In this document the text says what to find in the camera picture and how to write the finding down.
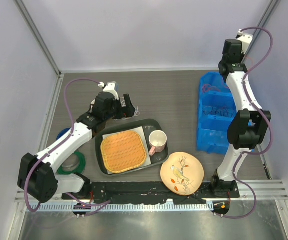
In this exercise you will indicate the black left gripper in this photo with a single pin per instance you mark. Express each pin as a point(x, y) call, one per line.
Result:
point(123, 112)

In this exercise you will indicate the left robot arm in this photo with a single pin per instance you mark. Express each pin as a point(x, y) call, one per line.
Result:
point(38, 176)

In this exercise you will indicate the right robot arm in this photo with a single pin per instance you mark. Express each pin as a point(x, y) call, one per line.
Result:
point(249, 125)

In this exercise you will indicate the dark green plastic tray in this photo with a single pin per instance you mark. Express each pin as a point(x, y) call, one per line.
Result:
point(144, 128)

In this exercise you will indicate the orange woven basket mat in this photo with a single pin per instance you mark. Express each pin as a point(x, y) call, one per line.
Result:
point(122, 151)

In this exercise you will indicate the pink ceramic mug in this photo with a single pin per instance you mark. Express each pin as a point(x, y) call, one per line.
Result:
point(157, 141)

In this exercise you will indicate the blue tape roll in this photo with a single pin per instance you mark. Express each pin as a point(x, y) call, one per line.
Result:
point(62, 132)

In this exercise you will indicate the green tape roll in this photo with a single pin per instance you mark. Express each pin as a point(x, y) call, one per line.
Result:
point(74, 164)

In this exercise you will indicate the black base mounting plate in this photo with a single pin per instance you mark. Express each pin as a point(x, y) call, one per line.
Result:
point(148, 193)

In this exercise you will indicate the bird pattern ceramic plate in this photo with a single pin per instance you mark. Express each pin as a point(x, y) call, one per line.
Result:
point(182, 173)

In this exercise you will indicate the blue plastic compartment bin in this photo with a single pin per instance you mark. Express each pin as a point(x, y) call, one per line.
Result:
point(216, 110)

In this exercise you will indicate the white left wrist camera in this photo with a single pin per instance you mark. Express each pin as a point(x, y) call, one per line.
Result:
point(110, 87)

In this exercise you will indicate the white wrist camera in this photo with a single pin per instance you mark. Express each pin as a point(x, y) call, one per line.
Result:
point(110, 87)
point(245, 40)

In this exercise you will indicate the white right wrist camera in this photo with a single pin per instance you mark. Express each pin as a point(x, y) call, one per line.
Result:
point(245, 40)

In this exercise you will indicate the aluminium front rail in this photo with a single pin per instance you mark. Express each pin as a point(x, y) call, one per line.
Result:
point(253, 191)

